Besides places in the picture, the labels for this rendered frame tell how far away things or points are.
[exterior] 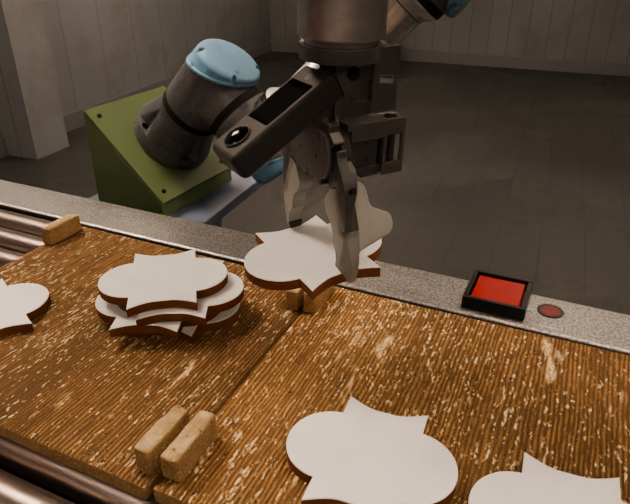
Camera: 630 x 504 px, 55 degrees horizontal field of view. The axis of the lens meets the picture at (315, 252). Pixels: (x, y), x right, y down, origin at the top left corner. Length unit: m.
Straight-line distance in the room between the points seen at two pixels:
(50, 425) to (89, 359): 0.10
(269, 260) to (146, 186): 0.57
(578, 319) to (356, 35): 0.46
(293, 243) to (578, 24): 6.59
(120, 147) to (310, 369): 0.65
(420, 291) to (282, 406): 0.29
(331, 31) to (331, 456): 0.34
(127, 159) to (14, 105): 3.25
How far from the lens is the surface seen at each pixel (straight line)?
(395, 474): 0.52
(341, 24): 0.50
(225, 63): 1.07
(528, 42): 7.14
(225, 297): 0.68
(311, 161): 0.55
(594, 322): 0.80
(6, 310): 0.78
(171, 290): 0.68
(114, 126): 1.18
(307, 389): 0.60
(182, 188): 1.15
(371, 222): 0.55
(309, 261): 0.58
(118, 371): 0.66
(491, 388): 0.63
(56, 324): 0.75
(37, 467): 0.62
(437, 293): 0.80
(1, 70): 4.34
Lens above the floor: 1.33
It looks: 28 degrees down
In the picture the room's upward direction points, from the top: straight up
